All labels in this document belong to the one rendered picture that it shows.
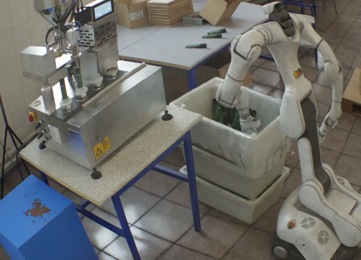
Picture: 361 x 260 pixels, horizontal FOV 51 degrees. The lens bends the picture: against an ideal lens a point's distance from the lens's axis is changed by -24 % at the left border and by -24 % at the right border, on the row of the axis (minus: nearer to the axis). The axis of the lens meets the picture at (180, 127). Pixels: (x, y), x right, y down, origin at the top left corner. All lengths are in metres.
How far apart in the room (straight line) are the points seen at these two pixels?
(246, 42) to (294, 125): 0.48
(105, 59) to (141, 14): 1.55
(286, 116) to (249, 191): 0.64
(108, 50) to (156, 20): 1.48
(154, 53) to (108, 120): 1.18
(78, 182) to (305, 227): 1.17
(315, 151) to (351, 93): 1.82
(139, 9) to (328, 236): 2.51
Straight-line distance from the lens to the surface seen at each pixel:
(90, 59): 2.26
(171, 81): 3.92
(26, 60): 2.20
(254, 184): 2.54
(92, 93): 2.17
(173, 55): 3.10
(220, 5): 3.51
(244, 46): 1.88
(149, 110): 2.30
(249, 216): 2.73
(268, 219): 2.82
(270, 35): 1.96
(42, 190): 2.37
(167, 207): 3.00
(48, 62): 2.07
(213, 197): 2.86
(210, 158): 2.62
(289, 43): 1.98
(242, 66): 1.92
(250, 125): 2.42
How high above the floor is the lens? 1.99
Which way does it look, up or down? 32 degrees down
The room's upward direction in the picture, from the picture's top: 7 degrees counter-clockwise
